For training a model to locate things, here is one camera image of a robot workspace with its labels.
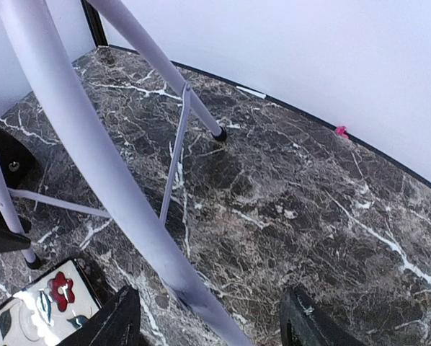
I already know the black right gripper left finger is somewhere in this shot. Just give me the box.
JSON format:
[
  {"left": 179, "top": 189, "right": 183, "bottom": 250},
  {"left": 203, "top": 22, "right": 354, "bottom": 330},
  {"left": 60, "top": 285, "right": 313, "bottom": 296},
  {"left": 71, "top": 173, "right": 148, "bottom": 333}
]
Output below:
[{"left": 58, "top": 285, "right": 141, "bottom": 346}]

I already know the pink scrap at wall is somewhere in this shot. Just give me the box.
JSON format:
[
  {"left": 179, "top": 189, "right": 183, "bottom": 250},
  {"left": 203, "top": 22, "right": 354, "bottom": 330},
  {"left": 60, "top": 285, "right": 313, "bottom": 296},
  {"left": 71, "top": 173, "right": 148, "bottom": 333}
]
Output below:
[{"left": 334, "top": 125, "right": 350, "bottom": 139}]

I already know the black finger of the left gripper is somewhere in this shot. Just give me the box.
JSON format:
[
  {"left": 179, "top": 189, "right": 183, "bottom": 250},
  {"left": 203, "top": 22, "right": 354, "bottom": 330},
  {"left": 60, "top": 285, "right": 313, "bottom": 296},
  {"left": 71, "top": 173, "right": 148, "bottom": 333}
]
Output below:
[{"left": 0, "top": 128, "right": 36, "bottom": 254}]

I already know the floral square ceramic plate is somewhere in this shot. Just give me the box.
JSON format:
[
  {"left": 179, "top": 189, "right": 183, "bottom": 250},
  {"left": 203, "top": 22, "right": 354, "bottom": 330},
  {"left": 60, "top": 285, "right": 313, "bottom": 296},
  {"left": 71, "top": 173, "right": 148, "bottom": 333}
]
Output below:
[{"left": 0, "top": 259, "right": 101, "bottom": 345}]

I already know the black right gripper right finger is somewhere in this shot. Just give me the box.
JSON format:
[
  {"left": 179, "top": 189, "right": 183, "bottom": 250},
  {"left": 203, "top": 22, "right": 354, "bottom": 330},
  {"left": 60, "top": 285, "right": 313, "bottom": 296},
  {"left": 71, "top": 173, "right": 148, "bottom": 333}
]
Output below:
[{"left": 280, "top": 286, "right": 364, "bottom": 346}]

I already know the white perforated music stand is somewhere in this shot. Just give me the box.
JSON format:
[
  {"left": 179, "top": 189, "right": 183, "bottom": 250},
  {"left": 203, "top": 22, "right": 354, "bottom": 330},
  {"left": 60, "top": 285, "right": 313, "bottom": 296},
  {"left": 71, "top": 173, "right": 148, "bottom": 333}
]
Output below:
[{"left": 0, "top": 1, "right": 250, "bottom": 345}]

